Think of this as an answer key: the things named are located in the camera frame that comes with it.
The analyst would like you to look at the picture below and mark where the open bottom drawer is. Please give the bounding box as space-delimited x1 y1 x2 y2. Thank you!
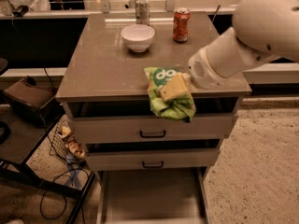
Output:
96 168 210 224

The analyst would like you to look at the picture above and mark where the orange soda can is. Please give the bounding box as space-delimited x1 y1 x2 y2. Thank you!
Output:
173 7 191 43

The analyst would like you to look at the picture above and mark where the black side table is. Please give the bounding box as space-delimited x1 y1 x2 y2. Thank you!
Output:
0 106 95 224

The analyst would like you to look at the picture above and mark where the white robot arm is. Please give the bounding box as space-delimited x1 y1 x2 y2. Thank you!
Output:
159 0 299 97

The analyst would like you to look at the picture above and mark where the grey drawer cabinet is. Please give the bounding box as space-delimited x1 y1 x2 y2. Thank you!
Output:
55 11 252 224

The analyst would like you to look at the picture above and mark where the black floor cable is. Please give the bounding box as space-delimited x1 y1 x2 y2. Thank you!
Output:
39 167 92 221

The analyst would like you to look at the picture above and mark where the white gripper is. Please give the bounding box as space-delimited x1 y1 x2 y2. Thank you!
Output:
160 46 227 102

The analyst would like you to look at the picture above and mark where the green rice chip bag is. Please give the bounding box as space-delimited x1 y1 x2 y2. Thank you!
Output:
144 67 196 122

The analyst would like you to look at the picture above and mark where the drawer with handle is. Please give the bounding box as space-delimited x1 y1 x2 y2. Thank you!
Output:
86 140 220 171
63 97 240 145

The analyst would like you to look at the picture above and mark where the top drawer with handle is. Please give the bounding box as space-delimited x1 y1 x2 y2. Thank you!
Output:
63 97 240 145

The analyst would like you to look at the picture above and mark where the silver soda can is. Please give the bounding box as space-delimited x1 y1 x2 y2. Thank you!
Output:
135 0 150 25

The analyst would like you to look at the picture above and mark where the brown pouch on table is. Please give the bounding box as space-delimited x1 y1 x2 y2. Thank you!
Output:
2 77 59 127

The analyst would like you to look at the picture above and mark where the middle drawer with handle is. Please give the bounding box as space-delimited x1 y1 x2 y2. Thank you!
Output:
86 140 220 171

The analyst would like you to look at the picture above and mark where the wire basket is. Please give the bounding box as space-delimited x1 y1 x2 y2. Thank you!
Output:
50 117 85 164

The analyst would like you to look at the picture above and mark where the white ceramic bowl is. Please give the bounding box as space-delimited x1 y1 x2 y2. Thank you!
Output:
121 24 155 52

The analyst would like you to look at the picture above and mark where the snack bag in basket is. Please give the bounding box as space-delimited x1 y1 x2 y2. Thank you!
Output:
61 126 85 159

